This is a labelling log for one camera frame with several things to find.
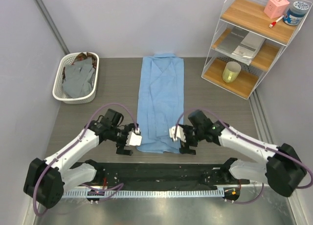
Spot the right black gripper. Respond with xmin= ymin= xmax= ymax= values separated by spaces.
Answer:
xmin=179 ymin=123 xmax=204 ymax=154

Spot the light blue long sleeve shirt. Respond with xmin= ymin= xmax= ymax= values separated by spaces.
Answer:
xmin=137 ymin=53 xmax=184 ymax=154

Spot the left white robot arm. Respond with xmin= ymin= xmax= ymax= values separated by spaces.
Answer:
xmin=23 ymin=109 xmax=141 ymax=215

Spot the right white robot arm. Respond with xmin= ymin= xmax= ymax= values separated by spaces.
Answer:
xmin=170 ymin=109 xmax=313 ymax=197

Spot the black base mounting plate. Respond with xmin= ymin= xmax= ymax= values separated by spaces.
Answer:
xmin=83 ymin=160 xmax=250 ymax=191

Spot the white laundry basket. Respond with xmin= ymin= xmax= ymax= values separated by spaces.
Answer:
xmin=52 ymin=52 xmax=99 ymax=104

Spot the grey shirt in basket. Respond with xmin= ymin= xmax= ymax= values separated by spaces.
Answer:
xmin=62 ymin=58 xmax=95 ymax=98

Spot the yellow translucent cup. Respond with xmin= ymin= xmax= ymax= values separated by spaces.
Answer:
xmin=222 ymin=61 xmax=242 ymax=83

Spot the brown patterned garment in basket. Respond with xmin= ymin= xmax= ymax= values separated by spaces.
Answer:
xmin=73 ymin=52 xmax=97 ymax=64

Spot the grey booklet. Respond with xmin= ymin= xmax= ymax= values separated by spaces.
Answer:
xmin=215 ymin=27 xmax=265 ymax=65

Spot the red white marker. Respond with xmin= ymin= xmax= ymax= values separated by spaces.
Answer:
xmin=269 ymin=15 xmax=284 ymax=28

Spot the pink cube power strip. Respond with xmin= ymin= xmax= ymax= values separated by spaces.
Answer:
xmin=264 ymin=0 xmax=290 ymax=19

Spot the blue white jar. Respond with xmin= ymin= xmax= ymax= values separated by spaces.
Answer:
xmin=283 ymin=1 xmax=310 ymax=26

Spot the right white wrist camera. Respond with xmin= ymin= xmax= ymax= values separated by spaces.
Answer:
xmin=169 ymin=124 xmax=186 ymax=142

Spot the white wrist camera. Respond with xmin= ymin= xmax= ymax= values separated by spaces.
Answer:
xmin=126 ymin=128 xmax=142 ymax=146
xmin=169 ymin=124 xmax=186 ymax=142

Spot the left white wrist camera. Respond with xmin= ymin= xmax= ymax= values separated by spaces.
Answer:
xmin=126 ymin=128 xmax=142 ymax=146

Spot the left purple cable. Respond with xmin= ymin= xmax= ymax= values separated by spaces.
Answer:
xmin=33 ymin=103 xmax=141 ymax=217

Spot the purple cable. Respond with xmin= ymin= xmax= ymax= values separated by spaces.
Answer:
xmin=33 ymin=103 xmax=141 ymax=217
xmin=175 ymin=107 xmax=313 ymax=205

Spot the white slotted cable duct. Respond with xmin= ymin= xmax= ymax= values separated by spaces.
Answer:
xmin=62 ymin=187 xmax=224 ymax=199

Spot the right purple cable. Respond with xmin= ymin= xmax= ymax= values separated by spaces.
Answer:
xmin=175 ymin=107 xmax=313 ymax=205

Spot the white wire wooden shelf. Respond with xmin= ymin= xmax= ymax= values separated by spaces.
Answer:
xmin=201 ymin=0 xmax=313 ymax=99

